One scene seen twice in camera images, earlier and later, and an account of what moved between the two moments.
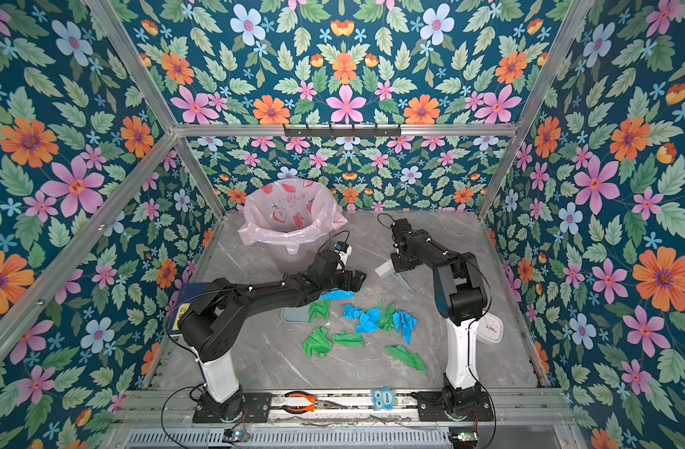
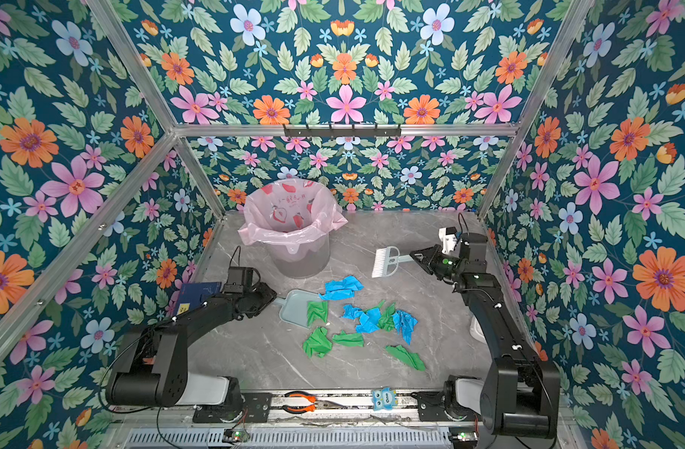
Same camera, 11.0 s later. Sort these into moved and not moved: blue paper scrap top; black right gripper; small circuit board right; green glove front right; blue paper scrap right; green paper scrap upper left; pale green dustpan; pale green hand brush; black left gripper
Moved: black left gripper; black right gripper; pale green hand brush
Not moved: blue paper scrap right; pale green dustpan; small circuit board right; green glove front right; blue paper scrap top; green paper scrap upper left
